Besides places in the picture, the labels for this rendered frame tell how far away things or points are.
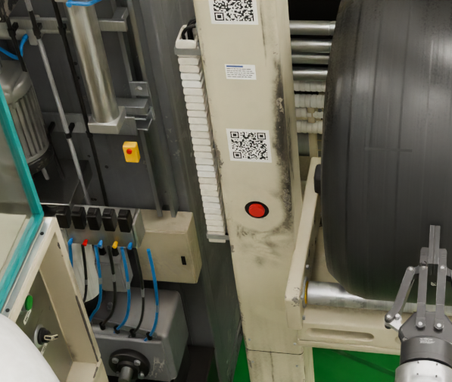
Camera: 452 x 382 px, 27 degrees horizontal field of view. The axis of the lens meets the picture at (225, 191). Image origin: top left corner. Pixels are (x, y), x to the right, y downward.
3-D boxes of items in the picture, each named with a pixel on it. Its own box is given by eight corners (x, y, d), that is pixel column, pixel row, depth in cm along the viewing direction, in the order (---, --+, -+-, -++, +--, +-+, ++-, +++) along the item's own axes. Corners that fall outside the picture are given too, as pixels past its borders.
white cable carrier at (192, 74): (208, 242, 187) (174, 42, 155) (213, 223, 191) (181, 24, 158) (230, 243, 186) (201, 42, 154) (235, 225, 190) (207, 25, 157)
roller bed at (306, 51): (263, 136, 217) (252, 26, 196) (273, 95, 227) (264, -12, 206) (350, 140, 212) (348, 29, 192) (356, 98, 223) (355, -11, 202)
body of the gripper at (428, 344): (460, 362, 126) (462, 302, 131) (395, 356, 127) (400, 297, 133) (456, 388, 132) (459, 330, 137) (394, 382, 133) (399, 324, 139)
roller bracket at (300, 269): (287, 330, 182) (283, 298, 175) (313, 187, 210) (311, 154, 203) (303, 332, 181) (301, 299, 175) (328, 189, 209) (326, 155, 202)
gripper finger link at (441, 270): (432, 328, 131) (443, 329, 131) (438, 261, 138) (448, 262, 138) (431, 342, 134) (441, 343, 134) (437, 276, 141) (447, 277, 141)
